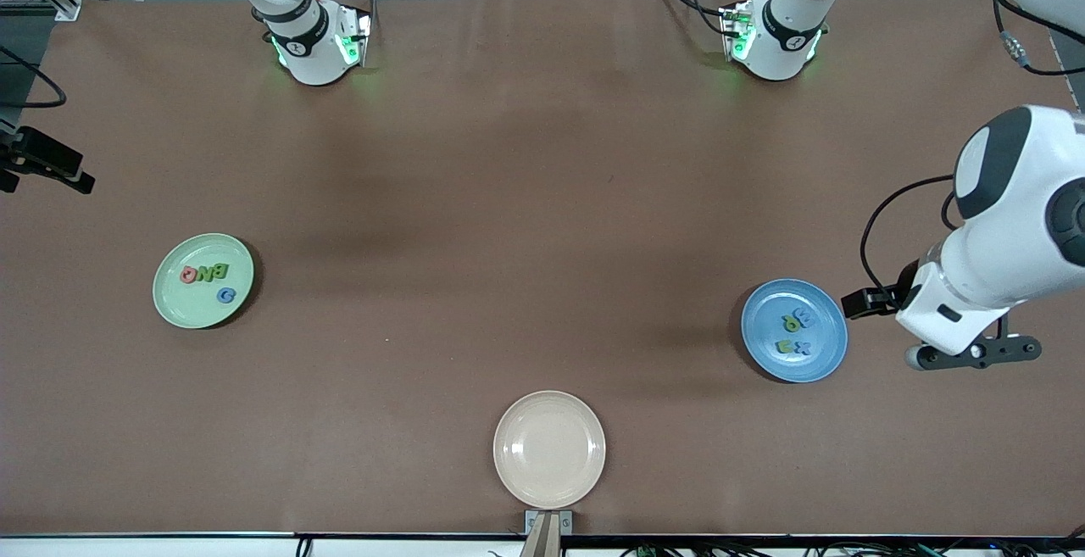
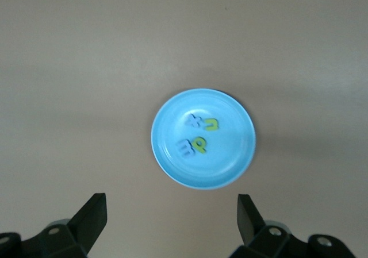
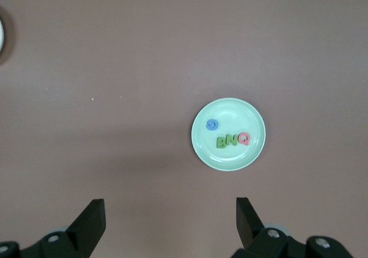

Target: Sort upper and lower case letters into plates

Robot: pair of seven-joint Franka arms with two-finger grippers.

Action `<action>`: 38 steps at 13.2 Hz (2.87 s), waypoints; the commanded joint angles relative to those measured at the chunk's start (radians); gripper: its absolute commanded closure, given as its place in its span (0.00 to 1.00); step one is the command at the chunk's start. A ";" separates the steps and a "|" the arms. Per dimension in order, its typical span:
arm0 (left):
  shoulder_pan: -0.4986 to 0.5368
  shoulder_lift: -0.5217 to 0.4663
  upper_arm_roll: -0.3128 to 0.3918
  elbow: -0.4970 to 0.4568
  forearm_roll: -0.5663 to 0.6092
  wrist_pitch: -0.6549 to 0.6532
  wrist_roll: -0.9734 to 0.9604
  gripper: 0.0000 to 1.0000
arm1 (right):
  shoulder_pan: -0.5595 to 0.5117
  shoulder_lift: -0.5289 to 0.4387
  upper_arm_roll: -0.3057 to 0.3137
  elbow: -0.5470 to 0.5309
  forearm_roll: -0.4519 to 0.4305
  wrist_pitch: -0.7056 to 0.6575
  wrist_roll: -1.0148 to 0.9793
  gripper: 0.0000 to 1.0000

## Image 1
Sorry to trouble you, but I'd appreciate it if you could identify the blue plate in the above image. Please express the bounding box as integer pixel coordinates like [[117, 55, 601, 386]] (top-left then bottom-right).
[[741, 278, 849, 384]]

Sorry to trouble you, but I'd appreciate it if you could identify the light green plate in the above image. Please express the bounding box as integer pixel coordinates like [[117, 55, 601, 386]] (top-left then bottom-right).
[[153, 232, 255, 330]]

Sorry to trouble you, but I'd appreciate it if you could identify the beige plate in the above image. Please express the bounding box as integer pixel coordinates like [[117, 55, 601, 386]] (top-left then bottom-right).
[[492, 390, 608, 510]]

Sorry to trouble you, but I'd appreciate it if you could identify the brown table cover sheet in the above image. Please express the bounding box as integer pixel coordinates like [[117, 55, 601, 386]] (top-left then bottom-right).
[[0, 0, 1085, 538]]

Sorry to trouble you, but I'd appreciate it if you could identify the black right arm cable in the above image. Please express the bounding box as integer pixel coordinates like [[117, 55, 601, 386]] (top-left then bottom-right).
[[0, 47, 68, 109]]

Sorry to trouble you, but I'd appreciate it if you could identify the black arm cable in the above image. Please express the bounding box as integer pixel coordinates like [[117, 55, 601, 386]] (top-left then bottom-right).
[[0, 47, 68, 109], [860, 0, 1085, 288]]

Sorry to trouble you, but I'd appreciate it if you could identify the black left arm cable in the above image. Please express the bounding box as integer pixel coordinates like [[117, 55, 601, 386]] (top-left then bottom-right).
[[860, 0, 1085, 288]]

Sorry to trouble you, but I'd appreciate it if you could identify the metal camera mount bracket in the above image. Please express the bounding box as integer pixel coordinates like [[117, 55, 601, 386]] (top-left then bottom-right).
[[524, 510, 574, 537]]

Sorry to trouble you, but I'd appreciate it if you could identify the aluminium camera post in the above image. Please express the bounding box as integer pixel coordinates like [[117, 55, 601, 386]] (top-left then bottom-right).
[[519, 513, 564, 557]]

